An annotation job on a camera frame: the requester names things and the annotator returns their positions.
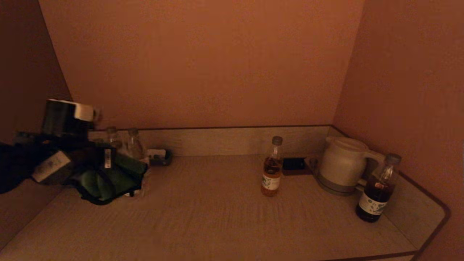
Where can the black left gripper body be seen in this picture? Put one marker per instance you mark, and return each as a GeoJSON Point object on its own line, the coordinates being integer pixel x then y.
{"type": "Point", "coordinates": [61, 159]}

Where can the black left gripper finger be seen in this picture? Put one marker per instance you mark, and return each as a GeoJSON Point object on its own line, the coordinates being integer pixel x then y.
{"type": "Point", "coordinates": [107, 157]}

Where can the green microfibre cloth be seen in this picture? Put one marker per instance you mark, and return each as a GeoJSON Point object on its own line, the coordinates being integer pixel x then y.
{"type": "Point", "coordinates": [108, 181]}

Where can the clear water bottle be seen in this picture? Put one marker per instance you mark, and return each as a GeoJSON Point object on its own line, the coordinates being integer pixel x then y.
{"type": "Point", "coordinates": [135, 145]}
{"type": "Point", "coordinates": [112, 136]}

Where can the small black tray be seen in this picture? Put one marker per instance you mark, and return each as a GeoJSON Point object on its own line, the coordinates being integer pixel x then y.
{"type": "Point", "coordinates": [163, 160]}

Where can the orange tea bottle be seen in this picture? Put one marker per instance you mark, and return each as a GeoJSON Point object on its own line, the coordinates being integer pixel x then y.
{"type": "Point", "coordinates": [272, 174]}

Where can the grey kettle base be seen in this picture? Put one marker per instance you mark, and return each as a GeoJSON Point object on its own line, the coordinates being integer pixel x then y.
{"type": "Point", "coordinates": [333, 190]}

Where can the white electric kettle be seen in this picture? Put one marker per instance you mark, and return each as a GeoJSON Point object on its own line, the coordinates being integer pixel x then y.
{"type": "Point", "coordinates": [340, 163]}

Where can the dark tea bottle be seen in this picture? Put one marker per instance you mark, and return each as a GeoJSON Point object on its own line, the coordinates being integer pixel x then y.
{"type": "Point", "coordinates": [375, 195]}

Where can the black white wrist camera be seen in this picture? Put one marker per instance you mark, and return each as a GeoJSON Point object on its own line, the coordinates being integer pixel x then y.
{"type": "Point", "coordinates": [65, 117]}

